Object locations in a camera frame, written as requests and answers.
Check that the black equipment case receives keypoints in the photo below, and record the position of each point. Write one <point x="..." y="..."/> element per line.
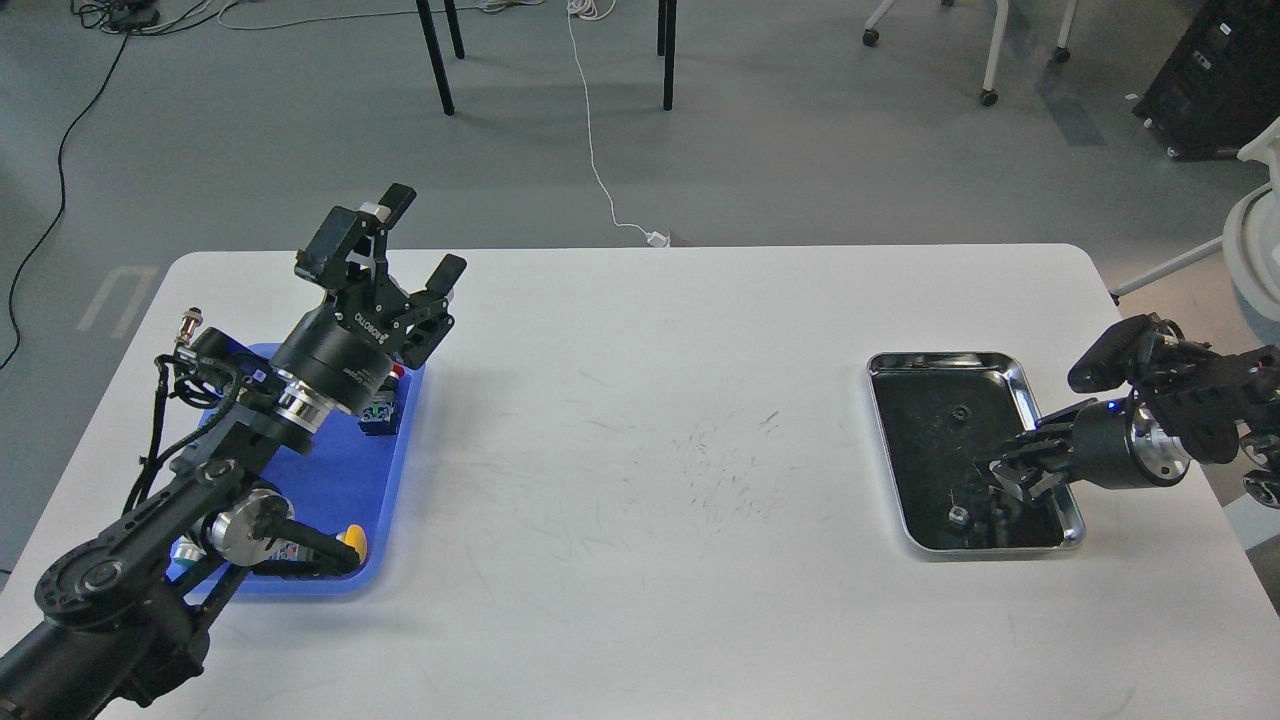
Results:
<point x="1220" y="86"/>

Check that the orange white switch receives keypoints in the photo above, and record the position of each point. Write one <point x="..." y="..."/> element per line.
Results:
<point x="185" y="554"/>

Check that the silver metal tray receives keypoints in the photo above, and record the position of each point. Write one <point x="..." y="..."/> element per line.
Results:
<point x="934" y="461"/>

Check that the blue plastic tray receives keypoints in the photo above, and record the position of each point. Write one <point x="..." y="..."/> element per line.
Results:
<point x="302" y="483"/>

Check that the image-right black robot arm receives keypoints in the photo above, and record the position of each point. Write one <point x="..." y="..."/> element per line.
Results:
<point x="1152" y="403"/>

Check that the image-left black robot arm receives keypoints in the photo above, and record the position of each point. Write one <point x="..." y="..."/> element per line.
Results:
<point x="128" y="613"/>

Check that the yellow push button switch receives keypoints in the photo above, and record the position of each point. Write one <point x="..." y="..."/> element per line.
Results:
<point x="354" y="537"/>

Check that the white office chair base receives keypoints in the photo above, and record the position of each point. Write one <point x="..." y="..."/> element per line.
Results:
<point x="988" y="95"/>

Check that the image-right black gripper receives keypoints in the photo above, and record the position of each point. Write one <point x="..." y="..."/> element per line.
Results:
<point x="1113" y="444"/>

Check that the blue green connector block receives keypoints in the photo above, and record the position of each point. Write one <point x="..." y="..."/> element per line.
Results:
<point x="383" y="416"/>

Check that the image-left black gripper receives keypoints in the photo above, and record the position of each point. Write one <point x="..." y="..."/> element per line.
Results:
<point x="343" y="358"/>

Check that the white chair at right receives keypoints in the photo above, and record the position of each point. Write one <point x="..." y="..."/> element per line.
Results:
<point x="1248" y="242"/>

